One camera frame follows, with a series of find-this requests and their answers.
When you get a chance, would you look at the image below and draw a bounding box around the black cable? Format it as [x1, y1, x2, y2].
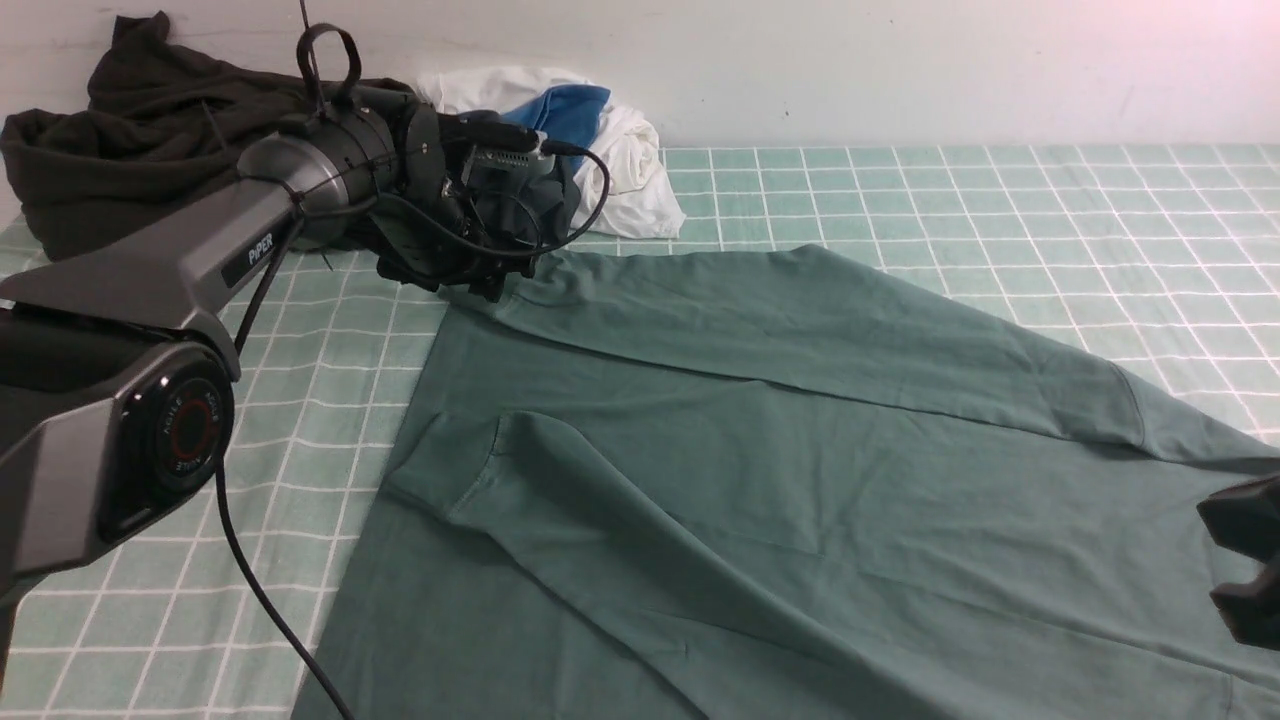
[205, 24, 611, 720]

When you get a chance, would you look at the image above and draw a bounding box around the green long sleeve shirt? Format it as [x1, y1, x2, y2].
[317, 246, 1277, 719]

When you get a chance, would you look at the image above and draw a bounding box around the blue crumpled garment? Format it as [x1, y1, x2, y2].
[502, 85, 611, 149]

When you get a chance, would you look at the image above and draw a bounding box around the green checkered tablecloth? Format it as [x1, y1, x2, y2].
[3, 143, 1277, 719]

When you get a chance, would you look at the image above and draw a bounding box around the white crumpled garment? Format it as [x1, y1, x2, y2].
[415, 65, 686, 240]

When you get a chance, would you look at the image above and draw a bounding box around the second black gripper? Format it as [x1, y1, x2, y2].
[1197, 477, 1279, 651]

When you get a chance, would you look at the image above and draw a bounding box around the dark brown crumpled garment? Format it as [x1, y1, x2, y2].
[0, 12, 421, 263]

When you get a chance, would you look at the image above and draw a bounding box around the dark green crumpled garment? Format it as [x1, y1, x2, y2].
[516, 156, 581, 249]

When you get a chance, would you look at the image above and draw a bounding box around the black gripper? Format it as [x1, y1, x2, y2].
[372, 101, 541, 301]

